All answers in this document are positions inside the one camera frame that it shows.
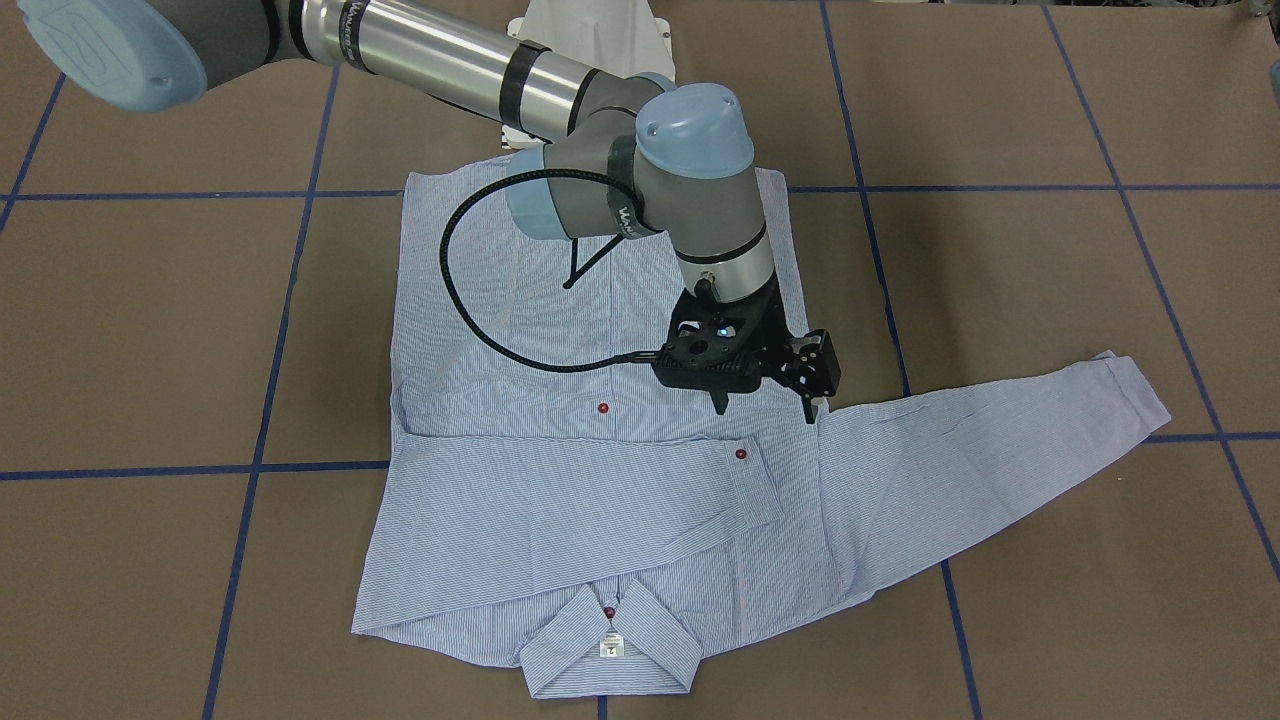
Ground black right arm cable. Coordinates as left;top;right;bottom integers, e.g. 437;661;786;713
440;168;666;375

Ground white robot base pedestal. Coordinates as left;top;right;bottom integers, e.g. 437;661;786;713
507;1;676;90

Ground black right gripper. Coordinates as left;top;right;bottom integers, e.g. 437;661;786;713
668;281;842;425

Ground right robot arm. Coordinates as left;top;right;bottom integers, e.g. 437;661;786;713
19;1;841;423

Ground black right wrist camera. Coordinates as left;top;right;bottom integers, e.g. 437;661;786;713
652;322;762;395

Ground blue striped button shirt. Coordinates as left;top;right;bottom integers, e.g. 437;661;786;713
352;158;1170;698

